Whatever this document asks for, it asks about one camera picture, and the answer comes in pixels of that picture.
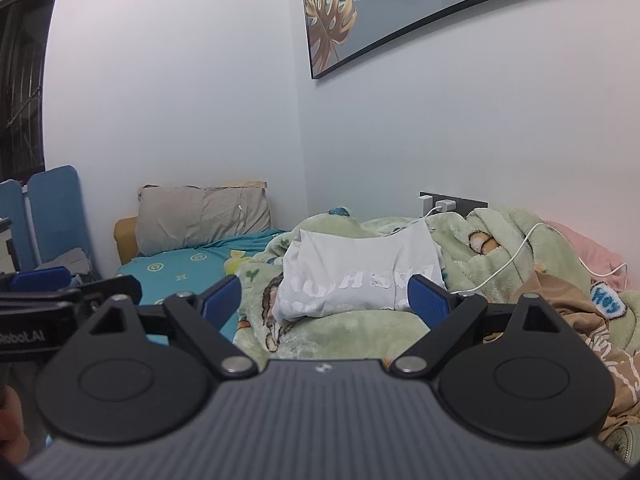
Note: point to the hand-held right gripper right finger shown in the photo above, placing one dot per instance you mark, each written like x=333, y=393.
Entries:
x=425, y=301

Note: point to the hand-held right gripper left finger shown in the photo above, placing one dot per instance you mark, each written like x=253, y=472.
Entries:
x=222, y=297

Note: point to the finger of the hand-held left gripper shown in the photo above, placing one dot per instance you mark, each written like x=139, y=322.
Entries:
x=112, y=290
x=40, y=278

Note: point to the white t-shirt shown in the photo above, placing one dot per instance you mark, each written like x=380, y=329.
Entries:
x=360, y=270

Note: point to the person's left forearm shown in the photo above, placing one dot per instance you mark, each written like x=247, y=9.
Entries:
x=7, y=420

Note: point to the grey cloth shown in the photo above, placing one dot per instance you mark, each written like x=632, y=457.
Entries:
x=67, y=260

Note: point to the yellow cushion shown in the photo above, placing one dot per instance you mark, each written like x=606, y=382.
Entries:
x=125, y=240

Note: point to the teal printed bed sheet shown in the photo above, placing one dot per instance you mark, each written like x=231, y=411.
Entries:
x=165, y=270

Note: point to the blue padded folding chair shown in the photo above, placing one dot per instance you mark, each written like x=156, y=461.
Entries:
x=57, y=210

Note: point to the grey pillow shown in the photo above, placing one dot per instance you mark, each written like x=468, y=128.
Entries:
x=200, y=217

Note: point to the white power plug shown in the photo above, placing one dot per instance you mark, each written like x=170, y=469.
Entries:
x=425, y=206

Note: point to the white phone charger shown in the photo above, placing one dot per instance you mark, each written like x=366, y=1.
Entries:
x=443, y=206

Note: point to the green printed fleece blanket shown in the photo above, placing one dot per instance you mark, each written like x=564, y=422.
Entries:
x=505, y=240

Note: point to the beige pillow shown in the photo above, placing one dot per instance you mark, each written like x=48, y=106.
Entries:
x=240, y=184

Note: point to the brown printed cloth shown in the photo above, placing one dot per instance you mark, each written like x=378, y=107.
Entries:
x=565, y=295

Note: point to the pink cloth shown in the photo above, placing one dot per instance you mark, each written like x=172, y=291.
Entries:
x=590, y=250

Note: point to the dark barred window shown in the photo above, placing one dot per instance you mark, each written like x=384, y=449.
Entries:
x=22, y=85

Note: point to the black wall socket plate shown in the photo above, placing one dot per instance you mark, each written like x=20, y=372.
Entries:
x=470, y=205

